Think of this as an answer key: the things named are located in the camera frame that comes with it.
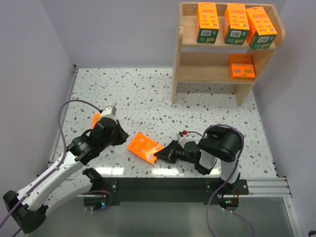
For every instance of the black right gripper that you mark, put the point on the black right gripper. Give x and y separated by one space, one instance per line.
174 151

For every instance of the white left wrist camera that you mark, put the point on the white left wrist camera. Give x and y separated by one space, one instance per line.
109 112

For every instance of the wooden shelf unit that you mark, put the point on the wooden shelf unit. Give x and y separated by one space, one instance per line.
204 62

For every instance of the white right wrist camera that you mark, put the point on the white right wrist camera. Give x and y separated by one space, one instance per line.
181 136

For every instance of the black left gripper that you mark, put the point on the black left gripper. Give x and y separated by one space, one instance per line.
119 135

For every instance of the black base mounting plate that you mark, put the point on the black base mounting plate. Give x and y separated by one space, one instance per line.
152 190

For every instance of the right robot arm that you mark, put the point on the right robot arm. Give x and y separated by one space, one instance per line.
219 142

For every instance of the orange sponge box narrow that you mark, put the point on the orange sponge box narrow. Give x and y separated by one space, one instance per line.
207 24
235 24

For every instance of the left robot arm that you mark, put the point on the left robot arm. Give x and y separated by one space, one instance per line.
27 206

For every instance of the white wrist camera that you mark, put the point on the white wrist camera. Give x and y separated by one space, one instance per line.
181 136
109 112

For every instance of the orange sponge box wide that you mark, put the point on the orange sponge box wide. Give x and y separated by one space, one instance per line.
96 118
144 147
241 66

